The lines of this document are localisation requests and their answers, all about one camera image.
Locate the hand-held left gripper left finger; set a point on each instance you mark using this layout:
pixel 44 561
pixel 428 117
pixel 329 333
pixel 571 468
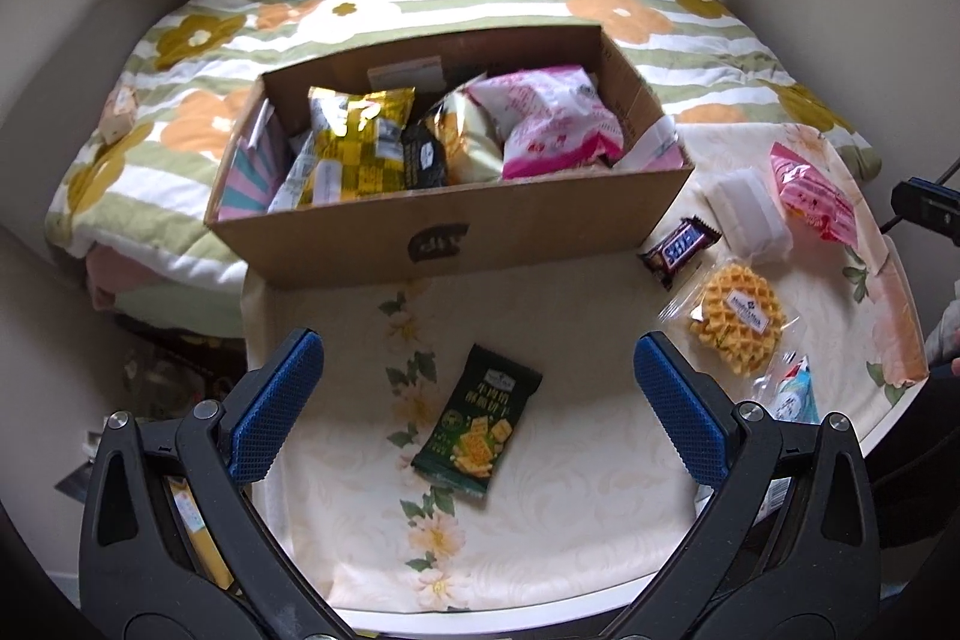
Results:
pixel 270 407

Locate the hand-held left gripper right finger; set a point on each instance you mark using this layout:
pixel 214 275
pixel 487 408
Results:
pixel 682 407

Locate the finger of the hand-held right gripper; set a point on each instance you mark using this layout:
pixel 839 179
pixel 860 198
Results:
pixel 926 205

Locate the waffle packet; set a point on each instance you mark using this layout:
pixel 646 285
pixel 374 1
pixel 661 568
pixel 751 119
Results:
pixel 739 314

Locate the pink snack packet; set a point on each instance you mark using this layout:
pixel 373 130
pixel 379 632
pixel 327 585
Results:
pixel 814 194

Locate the blue white snack packet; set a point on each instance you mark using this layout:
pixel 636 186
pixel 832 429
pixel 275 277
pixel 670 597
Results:
pixel 795 392

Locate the chocolate bar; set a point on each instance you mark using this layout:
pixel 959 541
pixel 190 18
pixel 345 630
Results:
pixel 679 246

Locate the green cracker packet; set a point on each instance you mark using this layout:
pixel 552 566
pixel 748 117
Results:
pixel 472 422

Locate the cardboard box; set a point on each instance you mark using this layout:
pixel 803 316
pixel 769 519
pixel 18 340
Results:
pixel 450 235

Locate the yellow snack packet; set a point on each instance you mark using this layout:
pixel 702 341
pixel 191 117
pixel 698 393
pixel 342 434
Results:
pixel 360 145

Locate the small black snack packet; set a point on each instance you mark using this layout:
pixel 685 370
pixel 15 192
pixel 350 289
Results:
pixel 424 156

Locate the large pink white packet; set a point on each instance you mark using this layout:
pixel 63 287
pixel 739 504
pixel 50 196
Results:
pixel 555 123

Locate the orange white snack packet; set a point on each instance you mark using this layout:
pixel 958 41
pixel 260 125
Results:
pixel 469 145

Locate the yellow blue box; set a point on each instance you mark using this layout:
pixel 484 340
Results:
pixel 195 535

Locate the white tissue pack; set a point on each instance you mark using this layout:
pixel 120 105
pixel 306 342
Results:
pixel 746 209

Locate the floral striped blanket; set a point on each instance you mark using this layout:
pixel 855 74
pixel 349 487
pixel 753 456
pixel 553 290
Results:
pixel 675 63

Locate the small plush toy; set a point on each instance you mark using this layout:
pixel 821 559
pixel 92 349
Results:
pixel 120 115

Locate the beige headboard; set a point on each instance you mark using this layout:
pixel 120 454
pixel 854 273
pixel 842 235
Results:
pixel 90 33

